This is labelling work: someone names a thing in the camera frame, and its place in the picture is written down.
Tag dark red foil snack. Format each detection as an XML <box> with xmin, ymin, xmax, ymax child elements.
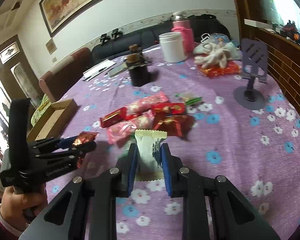
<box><xmin>73</xmin><ymin>131</ymin><xmax>99</xmax><ymax>168</ymax></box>

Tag white cream snack packet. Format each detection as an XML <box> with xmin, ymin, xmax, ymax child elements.
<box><xmin>134</xmin><ymin>129</ymin><xmax>167</xmax><ymax>181</ymax></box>

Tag red rectangular snack bar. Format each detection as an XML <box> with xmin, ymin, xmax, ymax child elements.
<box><xmin>100</xmin><ymin>107</ymin><xmax>127</xmax><ymax>128</ymax></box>

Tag red character snack packet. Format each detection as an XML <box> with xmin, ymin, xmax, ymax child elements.
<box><xmin>151</xmin><ymin>102</ymin><xmax>186</xmax><ymax>115</ymax></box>

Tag dark red pillow snack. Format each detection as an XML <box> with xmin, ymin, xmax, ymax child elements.
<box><xmin>153</xmin><ymin>114</ymin><xmax>195</xmax><ymax>138</ymax></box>

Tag long pink snack packet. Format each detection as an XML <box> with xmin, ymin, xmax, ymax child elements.
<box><xmin>126</xmin><ymin>92</ymin><xmax>169</xmax><ymax>115</ymax></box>

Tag green candy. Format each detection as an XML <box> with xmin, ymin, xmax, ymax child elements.
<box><xmin>175</xmin><ymin>92</ymin><xmax>202</xmax><ymax>106</ymax></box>

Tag person's left hand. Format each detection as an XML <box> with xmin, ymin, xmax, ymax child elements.
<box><xmin>0</xmin><ymin>184</ymin><xmax>47</xmax><ymax>231</ymax></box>

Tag cardboard tray box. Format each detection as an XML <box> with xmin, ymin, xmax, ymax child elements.
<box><xmin>27</xmin><ymin>99</ymin><xmax>78</xmax><ymax>142</ymax></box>

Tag green floral blanket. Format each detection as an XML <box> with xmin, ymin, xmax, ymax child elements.
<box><xmin>31</xmin><ymin>94</ymin><xmax>51</xmax><ymax>127</ymax></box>

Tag brown red armchair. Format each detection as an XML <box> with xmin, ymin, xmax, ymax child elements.
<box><xmin>38</xmin><ymin>47</ymin><xmax>92</xmax><ymax>102</ymax></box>

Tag white paper sheets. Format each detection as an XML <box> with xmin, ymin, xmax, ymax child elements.
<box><xmin>82</xmin><ymin>59</ymin><xmax>116</xmax><ymax>81</ymax></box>

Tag purple floral tablecloth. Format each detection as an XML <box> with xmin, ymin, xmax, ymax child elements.
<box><xmin>43</xmin><ymin>43</ymin><xmax>300</xmax><ymax>240</ymax></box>

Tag wooden glass door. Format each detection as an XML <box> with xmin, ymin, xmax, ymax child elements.
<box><xmin>0</xmin><ymin>35</ymin><xmax>43</xmax><ymax>155</ymax></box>

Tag small yellow green booklet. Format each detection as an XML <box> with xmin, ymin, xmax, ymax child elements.
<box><xmin>108</xmin><ymin>62</ymin><xmax>129</xmax><ymax>77</ymax></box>

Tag black jar with cork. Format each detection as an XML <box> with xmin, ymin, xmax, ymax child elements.
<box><xmin>126</xmin><ymin>44</ymin><xmax>151</xmax><ymax>87</ymax></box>

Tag red patterned bag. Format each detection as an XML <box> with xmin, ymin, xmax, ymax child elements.
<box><xmin>198</xmin><ymin>60</ymin><xmax>241</xmax><ymax>78</ymax></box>

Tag white knit gloves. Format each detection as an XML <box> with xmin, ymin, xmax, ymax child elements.
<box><xmin>193</xmin><ymin>42</ymin><xmax>242</xmax><ymax>69</ymax></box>

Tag white plastic jar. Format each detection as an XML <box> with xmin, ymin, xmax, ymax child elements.
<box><xmin>159</xmin><ymin>32</ymin><xmax>186</xmax><ymax>63</ymax></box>

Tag pink thermos flask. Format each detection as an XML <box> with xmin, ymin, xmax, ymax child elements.
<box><xmin>172</xmin><ymin>11</ymin><xmax>195</xmax><ymax>53</ymax></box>

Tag black leather sofa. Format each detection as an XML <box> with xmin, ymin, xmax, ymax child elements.
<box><xmin>91</xmin><ymin>14</ymin><xmax>231</xmax><ymax>65</ymax></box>

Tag small wall plaque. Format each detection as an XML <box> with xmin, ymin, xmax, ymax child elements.
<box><xmin>46</xmin><ymin>38</ymin><xmax>57</xmax><ymax>55</ymax></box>

